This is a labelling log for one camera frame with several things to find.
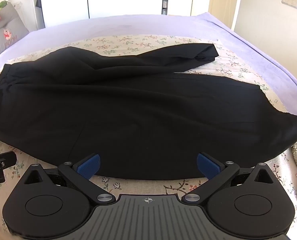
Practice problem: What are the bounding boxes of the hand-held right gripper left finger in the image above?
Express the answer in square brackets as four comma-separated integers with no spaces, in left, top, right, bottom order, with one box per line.
[22,153,115,205]

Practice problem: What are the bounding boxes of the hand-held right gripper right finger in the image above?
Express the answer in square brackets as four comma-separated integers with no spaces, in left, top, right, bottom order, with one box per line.
[182,152,277,203]

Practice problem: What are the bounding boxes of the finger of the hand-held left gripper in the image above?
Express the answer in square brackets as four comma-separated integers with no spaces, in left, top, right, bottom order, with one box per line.
[0,151,17,167]

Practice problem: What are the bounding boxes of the black pants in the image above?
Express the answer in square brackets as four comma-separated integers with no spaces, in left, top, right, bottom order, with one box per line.
[0,43,297,181]

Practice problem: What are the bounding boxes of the grey pillow with pink print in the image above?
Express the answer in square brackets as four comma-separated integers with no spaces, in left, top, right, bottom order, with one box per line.
[0,2,29,63]

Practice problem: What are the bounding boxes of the floral print blanket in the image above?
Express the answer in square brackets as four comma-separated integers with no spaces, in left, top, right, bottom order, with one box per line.
[0,34,297,240]

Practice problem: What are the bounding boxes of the purple bed sheet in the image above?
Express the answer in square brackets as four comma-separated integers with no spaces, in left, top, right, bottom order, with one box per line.
[0,12,297,121]

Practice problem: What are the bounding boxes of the cream door with black handle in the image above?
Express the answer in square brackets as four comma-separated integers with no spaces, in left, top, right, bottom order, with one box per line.
[210,0,242,29]

